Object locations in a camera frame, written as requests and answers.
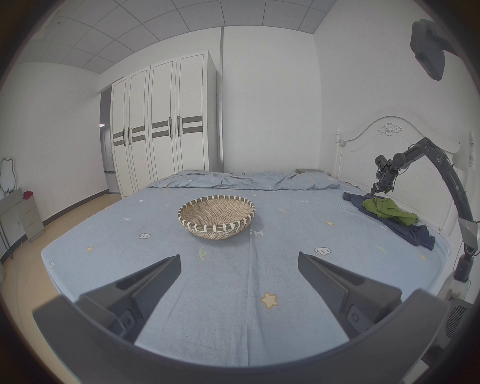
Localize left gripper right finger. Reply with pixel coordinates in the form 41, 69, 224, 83
298, 251, 403, 342

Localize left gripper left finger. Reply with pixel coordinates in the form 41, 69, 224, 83
78, 254, 182, 344

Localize green shorts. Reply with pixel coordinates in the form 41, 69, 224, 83
362, 197, 420, 227

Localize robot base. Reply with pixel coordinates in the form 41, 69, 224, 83
437, 279, 479, 372

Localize dark blue garment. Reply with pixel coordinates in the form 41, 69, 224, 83
342, 191, 436, 251

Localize bed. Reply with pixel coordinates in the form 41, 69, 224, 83
40, 114, 477, 368

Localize round woven basket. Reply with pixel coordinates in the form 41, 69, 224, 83
177, 195, 257, 239

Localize grey chest of drawers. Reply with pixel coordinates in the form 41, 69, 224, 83
17, 193, 45, 242

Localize pale blue quilt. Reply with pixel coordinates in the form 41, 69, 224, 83
150, 169, 342, 191

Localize white dressing table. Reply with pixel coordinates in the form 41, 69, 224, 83
0, 187, 25, 261

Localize white framed mirror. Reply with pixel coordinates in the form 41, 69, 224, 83
0, 157, 17, 196

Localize white wardrobe with grey stripes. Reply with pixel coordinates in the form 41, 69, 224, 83
110, 50, 218, 199

